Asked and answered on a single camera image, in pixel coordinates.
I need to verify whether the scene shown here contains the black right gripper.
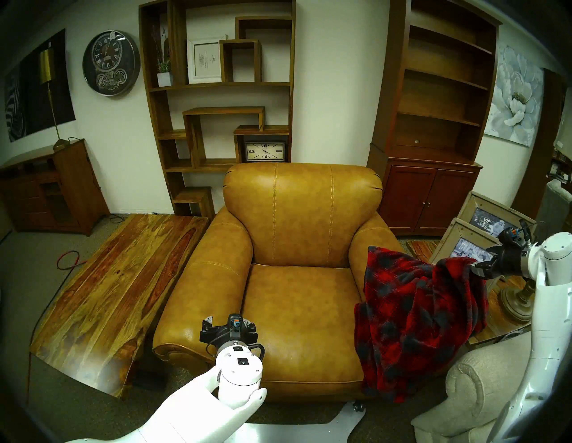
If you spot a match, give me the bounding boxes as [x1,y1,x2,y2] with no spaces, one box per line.
[470,243,532,280]

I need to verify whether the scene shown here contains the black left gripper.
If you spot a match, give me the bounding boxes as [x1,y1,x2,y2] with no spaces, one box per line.
[200,316,260,353]

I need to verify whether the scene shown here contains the red plaid fleece blanket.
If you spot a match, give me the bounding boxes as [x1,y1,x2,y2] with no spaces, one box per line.
[354,246,490,404]

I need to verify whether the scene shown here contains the turned wooden lamp base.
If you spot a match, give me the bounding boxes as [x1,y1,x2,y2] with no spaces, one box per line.
[500,277,537,323]

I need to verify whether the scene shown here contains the rustic wood side table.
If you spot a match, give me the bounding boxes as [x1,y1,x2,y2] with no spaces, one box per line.
[406,239,549,347]

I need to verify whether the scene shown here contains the grey upholstered chair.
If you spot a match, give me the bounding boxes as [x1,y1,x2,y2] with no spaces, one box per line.
[534,179,572,235]

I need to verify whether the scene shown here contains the cherry wood bookcase hutch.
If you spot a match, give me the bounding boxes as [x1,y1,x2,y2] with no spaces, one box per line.
[366,0,502,236]

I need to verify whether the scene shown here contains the beige fabric armchair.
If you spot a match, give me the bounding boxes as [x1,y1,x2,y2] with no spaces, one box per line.
[411,330,537,443]

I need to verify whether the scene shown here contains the cluttered background shelf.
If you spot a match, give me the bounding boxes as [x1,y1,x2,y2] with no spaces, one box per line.
[551,150,572,184]

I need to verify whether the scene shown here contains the striped wood coffee table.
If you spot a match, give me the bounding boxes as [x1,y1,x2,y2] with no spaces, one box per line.
[29,213,210,399]

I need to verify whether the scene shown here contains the tan leather armchair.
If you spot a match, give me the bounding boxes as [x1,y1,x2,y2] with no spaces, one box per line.
[153,162,447,402]

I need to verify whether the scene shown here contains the cream lampshade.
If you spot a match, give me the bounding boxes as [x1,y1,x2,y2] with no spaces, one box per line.
[554,87,572,159]

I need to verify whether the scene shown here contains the white flower canvas painting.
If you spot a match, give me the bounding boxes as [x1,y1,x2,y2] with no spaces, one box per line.
[484,42,545,147]

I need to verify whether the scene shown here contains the rectangular mantel clock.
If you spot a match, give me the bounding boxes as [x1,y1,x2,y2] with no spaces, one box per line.
[244,141,286,163]

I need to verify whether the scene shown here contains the dark wood sideboard cabinet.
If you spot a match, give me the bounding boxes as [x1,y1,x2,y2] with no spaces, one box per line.
[0,138,110,236]

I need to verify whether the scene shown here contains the open wooden shelf unit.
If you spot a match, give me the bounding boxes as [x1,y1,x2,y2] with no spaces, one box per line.
[139,0,296,219]

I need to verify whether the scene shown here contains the small potted plant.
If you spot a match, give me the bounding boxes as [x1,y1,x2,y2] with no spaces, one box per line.
[152,27,174,88]

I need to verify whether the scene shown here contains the white framed certificate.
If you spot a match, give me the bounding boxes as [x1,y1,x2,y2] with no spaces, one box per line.
[187,37,226,84]

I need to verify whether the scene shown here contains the gold shade lamp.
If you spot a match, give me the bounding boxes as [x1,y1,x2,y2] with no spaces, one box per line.
[38,47,71,151]

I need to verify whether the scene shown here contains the grey wooden photo frame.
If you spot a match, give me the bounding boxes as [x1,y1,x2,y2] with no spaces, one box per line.
[429,218,501,268]

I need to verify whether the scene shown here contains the grey frame with VIP photo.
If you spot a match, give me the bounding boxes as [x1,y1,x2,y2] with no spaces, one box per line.
[457,191,538,242]

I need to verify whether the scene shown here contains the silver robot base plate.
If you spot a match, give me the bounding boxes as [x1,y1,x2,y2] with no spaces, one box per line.
[237,401,367,443]

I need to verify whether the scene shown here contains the red floor cable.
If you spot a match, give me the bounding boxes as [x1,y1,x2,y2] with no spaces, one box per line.
[56,250,88,271]

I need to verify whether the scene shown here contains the round gear wall clock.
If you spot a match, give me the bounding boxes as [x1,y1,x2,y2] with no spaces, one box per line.
[82,30,141,96]

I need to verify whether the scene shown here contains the dark zebra wall picture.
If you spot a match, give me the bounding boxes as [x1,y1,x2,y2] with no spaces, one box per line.
[4,29,76,142]

